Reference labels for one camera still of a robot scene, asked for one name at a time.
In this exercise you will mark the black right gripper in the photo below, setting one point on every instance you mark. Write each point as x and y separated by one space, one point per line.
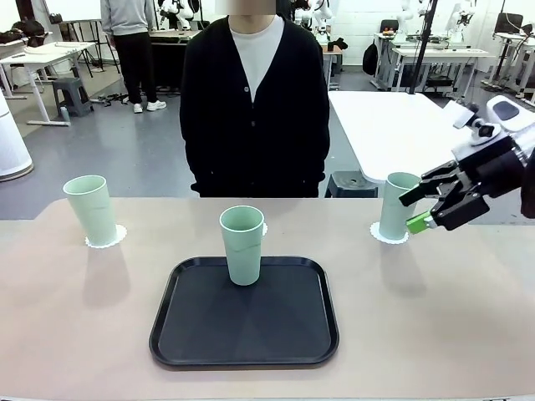
497 167

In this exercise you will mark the pale green plastic cup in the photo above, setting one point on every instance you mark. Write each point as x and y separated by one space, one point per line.
94 217
390 213
242 259

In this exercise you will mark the white scalloped paper coaster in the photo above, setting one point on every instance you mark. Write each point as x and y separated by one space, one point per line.
264 229
121 236
375 234

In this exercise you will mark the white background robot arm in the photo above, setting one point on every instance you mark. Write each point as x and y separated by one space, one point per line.
403 16

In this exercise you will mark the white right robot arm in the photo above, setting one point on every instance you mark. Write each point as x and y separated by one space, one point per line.
520 125

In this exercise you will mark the large white table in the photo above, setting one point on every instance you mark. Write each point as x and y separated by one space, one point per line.
397 133

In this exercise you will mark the black plastic stool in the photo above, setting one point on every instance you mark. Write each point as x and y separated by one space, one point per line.
351 184

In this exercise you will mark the white workbench desk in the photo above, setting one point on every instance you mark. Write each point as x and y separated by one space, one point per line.
439 52

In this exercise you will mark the black vertical pole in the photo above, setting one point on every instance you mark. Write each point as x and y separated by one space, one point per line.
423 50

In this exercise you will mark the black backpack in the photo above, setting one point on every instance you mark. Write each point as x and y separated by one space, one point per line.
370 60

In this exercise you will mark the black plastic serving tray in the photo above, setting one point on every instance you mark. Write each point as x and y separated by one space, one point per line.
259 330

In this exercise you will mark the person in black cardigan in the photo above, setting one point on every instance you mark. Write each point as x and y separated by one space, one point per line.
209 104

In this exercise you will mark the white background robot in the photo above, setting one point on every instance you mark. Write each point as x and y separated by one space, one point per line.
184 10

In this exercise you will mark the bystander in grey hoodie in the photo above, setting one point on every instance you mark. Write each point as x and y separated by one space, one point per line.
129 25

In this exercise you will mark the grey plastic step stool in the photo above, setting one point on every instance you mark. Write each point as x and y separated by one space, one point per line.
71 89

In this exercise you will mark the small bottle on floor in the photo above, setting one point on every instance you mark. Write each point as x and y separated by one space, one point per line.
64 115

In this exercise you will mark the white desk with T-legs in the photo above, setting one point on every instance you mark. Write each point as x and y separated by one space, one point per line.
46 56

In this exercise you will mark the white cylindrical air purifier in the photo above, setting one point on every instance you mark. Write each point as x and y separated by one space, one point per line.
12 146

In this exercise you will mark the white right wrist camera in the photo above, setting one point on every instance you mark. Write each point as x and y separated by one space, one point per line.
462 115

